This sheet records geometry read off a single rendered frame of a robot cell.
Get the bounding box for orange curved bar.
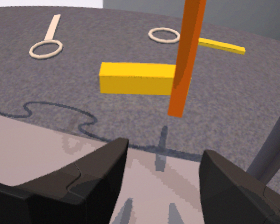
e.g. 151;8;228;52
168;0;207;117

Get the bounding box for yellow handle with white loop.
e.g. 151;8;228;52
148;27;245;55

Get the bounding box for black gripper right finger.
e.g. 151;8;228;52
199;149;280;224

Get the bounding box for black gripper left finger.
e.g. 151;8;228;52
0;137;129;224

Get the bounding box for beige loop with straight handle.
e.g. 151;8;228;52
30;15;63;60

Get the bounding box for yellow rectangular block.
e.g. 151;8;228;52
99;63;176;95

